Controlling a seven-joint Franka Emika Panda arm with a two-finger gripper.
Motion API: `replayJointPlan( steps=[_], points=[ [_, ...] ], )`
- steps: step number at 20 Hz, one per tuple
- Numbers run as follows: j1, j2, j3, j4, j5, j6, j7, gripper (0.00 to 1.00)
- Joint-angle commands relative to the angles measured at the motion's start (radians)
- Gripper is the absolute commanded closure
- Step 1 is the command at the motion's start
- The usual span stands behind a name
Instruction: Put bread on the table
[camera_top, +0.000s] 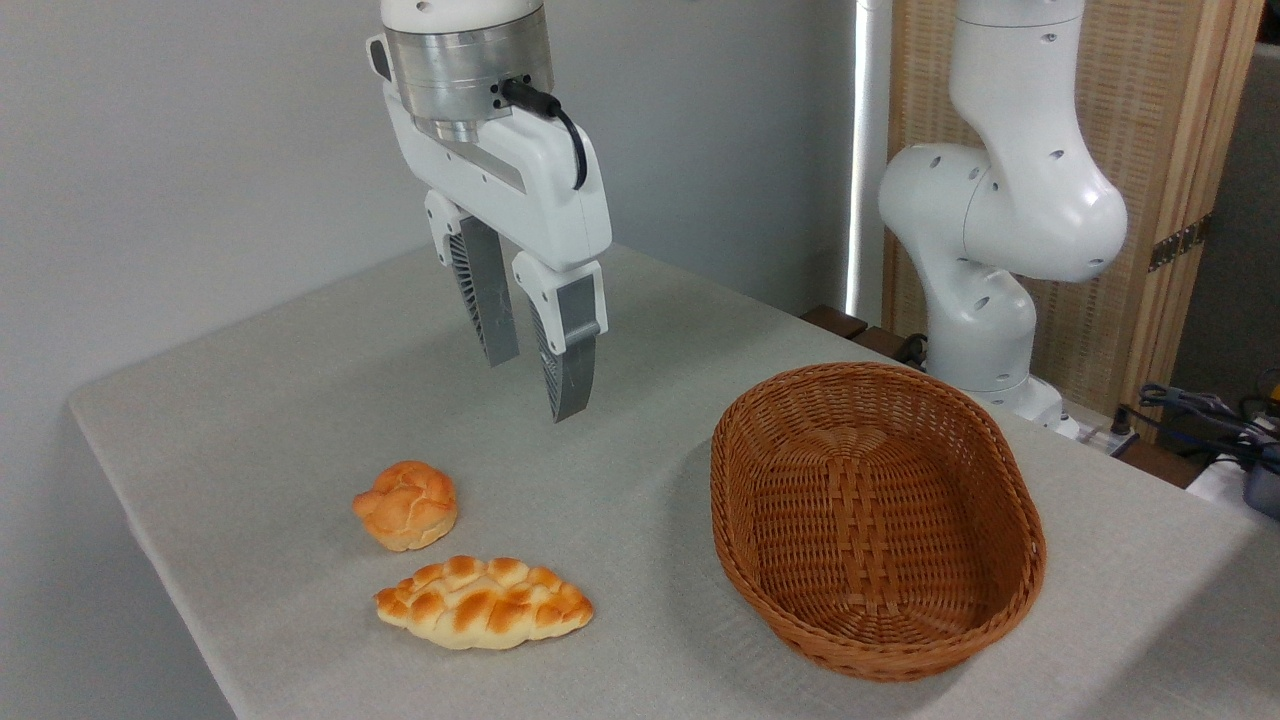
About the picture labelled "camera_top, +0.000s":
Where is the round knotted bread roll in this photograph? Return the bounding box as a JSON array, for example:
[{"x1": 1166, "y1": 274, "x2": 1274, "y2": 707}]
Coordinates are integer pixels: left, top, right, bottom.
[{"x1": 352, "y1": 460, "x2": 459, "y2": 553}]

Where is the brown wicker oval basket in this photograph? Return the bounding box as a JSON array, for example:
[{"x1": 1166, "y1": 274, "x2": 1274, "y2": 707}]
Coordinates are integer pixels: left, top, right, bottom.
[{"x1": 710, "y1": 362, "x2": 1048, "y2": 684}]

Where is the long braided bread loaf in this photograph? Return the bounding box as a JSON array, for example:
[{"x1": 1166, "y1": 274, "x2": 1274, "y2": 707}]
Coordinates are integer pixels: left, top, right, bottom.
[{"x1": 375, "y1": 555, "x2": 595, "y2": 651}]

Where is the grey tablecloth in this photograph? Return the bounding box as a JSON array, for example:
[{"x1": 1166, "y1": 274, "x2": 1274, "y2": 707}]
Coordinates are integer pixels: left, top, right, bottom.
[{"x1": 68, "y1": 240, "x2": 1280, "y2": 720}]

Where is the dark brown wooden block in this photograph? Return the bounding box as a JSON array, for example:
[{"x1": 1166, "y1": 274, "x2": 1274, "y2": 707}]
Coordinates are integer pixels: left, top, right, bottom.
[
  {"x1": 850, "y1": 325, "x2": 916, "y2": 363},
  {"x1": 800, "y1": 305, "x2": 869, "y2": 341}
]

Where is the grey plastic device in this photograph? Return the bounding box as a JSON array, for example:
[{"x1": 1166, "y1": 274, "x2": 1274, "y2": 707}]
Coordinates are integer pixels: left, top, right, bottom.
[{"x1": 1243, "y1": 440, "x2": 1280, "y2": 519}]

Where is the white power strip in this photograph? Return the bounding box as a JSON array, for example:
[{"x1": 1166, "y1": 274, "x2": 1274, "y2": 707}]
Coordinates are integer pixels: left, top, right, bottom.
[{"x1": 1075, "y1": 420, "x2": 1141, "y2": 458}]

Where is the white vertical pole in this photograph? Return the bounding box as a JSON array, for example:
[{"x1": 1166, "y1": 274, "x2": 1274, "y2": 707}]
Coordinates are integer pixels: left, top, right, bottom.
[{"x1": 845, "y1": 0, "x2": 893, "y2": 321}]

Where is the dark metal screen hinge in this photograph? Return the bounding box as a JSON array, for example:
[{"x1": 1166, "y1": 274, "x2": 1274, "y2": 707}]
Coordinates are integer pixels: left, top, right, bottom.
[{"x1": 1148, "y1": 215, "x2": 1213, "y2": 273}]

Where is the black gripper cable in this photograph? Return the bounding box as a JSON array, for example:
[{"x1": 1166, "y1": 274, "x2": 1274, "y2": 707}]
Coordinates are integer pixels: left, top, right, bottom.
[{"x1": 498, "y1": 78, "x2": 589, "y2": 191}]

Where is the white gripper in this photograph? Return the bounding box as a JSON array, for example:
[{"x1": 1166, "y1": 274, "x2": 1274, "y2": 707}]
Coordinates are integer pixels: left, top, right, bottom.
[{"x1": 383, "y1": 80, "x2": 613, "y2": 424}]

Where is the blue grey cable bundle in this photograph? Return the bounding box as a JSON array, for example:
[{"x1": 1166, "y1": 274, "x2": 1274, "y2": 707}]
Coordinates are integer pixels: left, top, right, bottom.
[{"x1": 1138, "y1": 383, "x2": 1280, "y2": 451}]

